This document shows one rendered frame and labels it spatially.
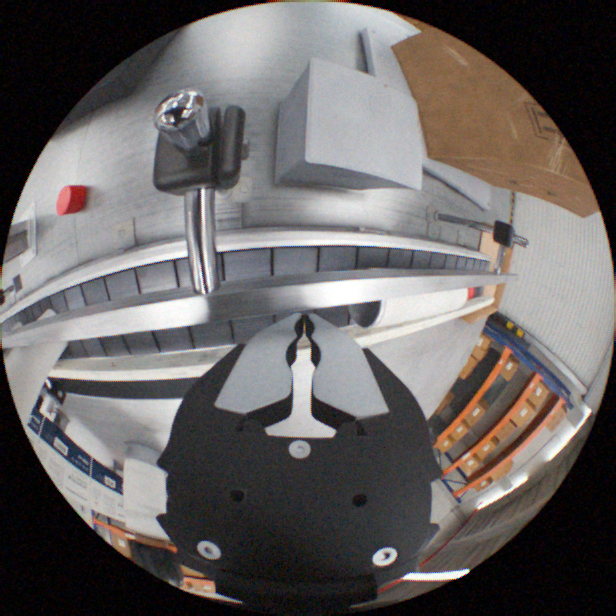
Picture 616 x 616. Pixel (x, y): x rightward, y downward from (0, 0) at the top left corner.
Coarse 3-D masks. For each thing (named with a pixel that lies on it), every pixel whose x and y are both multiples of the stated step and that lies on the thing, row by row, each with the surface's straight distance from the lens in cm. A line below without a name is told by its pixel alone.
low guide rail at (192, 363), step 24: (456, 312) 31; (360, 336) 18; (384, 336) 20; (72, 360) 28; (96, 360) 24; (120, 360) 21; (144, 360) 19; (168, 360) 17; (192, 360) 16; (216, 360) 16
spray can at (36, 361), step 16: (16, 352) 25; (32, 352) 25; (48, 352) 26; (16, 368) 24; (32, 368) 24; (48, 368) 26; (16, 384) 23; (32, 384) 24; (16, 400) 23; (32, 400) 25
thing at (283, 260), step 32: (224, 256) 15; (256, 256) 15; (288, 256) 16; (320, 256) 17; (352, 256) 18; (384, 256) 21; (416, 256) 24; (448, 256) 30; (96, 288) 21; (128, 288) 19; (160, 288) 17; (480, 288) 49; (32, 320) 37; (256, 320) 17; (352, 320) 21; (64, 352) 32; (96, 352) 26; (128, 352) 22
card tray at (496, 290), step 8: (488, 224) 54; (480, 240) 54; (488, 240) 60; (480, 248) 55; (488, 248) 61; (496, 248) 70; (512, 248) 82; (496, 256) 71; (512, 256) 82; (504, 264) 82; (488, 288) 72; (496, 288) 84; (504, 288) 83; (496, 296) 84; (496, 304) 84; (472, 312) 65; (480, 312) 69; (488, 312) 74; (464, 320) 57; (472, 320) 59
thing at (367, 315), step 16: (464, 288) 27; (352, 304) 19; (368, 304) 18; (384, 304) 15; (400, 304) 16; (416, 304) 18; (432, 304) 20; (448, 304) 24; (464, 304) 28; (368, 320) 17; (384, 320) 16; (400, 320) 18
